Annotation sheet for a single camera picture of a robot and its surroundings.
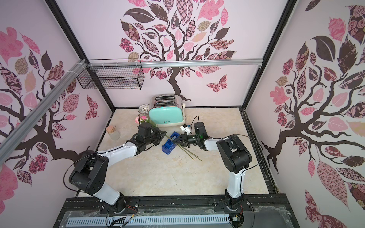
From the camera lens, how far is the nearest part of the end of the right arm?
77cm

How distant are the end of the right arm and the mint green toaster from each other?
0.21 m

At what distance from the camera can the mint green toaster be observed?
99 cm
